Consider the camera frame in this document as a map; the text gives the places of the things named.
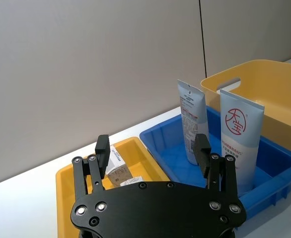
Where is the pale blue tube small print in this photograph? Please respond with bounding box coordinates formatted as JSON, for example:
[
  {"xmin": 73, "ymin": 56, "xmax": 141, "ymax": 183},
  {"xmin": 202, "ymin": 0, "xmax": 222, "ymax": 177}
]
[{"xmin": 177, "ymin": 79, "xmax": 210, "ymax": 166}]

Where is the pale blue tube red logo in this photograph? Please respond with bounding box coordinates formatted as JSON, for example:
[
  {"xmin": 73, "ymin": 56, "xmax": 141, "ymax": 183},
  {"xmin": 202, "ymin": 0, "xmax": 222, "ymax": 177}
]
[{"xmin": 219, "ymin": 89, "xmax": 266, "ymax": 195}]

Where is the white and tan carton box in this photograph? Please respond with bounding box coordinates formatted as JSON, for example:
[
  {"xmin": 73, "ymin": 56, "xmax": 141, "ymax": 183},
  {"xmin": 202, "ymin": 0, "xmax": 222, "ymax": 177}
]
[{"xmin": 105, "ymin": 145, "xmax": 134, "ymax": 188}]

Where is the small white printed box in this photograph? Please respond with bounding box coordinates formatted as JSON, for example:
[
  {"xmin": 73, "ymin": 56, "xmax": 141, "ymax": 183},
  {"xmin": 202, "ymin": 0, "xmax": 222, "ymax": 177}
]
[{"xmin": 119, "ymin": 176, "xmax": 144, "ymax": 188}]

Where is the yellow plastic basket with handle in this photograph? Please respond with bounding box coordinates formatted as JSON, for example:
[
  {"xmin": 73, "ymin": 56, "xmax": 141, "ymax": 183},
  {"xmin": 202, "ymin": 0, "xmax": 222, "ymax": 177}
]
[{"xmin": 200, "ymin": 59, "xmax": 291, "ymax": 189}]

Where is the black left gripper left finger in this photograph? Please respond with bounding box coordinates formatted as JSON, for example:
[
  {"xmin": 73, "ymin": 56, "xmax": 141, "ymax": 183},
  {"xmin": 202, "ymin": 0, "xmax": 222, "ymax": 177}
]
[{"xmin": 72, "ymin": 134, "xmax": 111, "ymax": 199}]

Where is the shallow yellow plastic tray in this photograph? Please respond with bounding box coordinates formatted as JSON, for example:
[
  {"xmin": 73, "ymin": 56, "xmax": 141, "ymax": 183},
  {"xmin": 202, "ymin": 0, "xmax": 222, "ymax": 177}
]
[{"xmin": 56, "ymin": 136, "xmax": 171, "ymax": 238}]

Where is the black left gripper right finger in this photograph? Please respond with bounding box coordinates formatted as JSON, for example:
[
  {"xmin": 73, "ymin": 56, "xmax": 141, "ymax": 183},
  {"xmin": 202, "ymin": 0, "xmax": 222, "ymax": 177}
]
[{"xmin": 193, "ymin": 133, "xmax": 240, "ymax": 199}]

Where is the blue plastic tray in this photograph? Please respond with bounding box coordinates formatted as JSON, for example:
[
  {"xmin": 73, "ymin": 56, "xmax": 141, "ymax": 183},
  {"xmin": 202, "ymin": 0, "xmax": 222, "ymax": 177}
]
[{"xmin": 139, "ymin": 105, "xmax": 291, "ymax": 224}]

